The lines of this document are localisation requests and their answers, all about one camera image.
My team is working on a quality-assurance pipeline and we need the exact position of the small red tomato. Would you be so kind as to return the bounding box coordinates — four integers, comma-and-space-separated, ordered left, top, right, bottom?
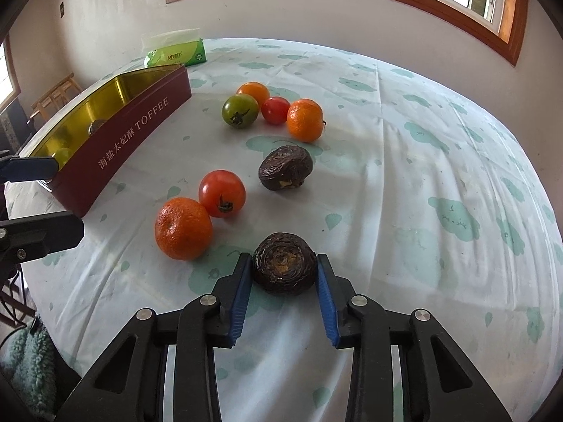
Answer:
261, 96, 292, 126

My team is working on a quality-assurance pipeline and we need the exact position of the green tomato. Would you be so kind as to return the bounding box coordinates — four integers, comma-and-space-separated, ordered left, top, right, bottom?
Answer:
222, 94, 260, 129

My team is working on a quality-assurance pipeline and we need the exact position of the small orange tomato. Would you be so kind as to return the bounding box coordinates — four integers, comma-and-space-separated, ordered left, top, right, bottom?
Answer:
236, 81, 271, 106

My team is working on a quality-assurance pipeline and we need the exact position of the maroon rectangular tin box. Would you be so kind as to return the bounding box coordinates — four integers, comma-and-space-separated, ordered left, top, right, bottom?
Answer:
15, 62, 193, 218

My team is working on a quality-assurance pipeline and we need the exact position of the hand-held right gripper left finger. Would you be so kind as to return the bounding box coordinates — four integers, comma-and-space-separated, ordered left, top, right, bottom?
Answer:
55, 252, 253, 422

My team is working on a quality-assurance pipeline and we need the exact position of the green fluffy rug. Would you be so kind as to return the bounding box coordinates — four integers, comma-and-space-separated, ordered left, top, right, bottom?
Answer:
0, 324, 58, 410

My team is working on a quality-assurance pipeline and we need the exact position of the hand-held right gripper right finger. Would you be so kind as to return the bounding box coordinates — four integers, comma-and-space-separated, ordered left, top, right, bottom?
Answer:
316, 252, 513, 422

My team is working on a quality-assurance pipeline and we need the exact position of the green tissue pack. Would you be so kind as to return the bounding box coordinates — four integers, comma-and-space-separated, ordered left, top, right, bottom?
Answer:
141, 27, 207, 69

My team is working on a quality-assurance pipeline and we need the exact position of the large orange mandarin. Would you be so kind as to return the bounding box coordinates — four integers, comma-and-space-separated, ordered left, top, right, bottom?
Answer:
154, 197, 214, 261

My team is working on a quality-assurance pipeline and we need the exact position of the orange mandarin with stem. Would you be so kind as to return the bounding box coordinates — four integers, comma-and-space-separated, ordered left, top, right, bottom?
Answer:
287, 98, 327, 143

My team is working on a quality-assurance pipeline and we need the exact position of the large red tomato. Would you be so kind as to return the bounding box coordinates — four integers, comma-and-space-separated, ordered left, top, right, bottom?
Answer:
198, 170, 247, 219

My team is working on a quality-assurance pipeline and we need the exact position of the side window wooden frame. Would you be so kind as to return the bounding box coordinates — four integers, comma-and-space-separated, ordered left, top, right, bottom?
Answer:
0, 37, 21, 107

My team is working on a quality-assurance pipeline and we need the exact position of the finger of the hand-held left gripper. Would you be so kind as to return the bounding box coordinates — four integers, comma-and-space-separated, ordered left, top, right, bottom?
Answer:
0, 154, 59, 182
0, 210, 84, 265

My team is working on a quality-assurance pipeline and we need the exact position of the wooden chair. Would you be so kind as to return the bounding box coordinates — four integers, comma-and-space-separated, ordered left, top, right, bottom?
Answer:
30, 73, 82, 120

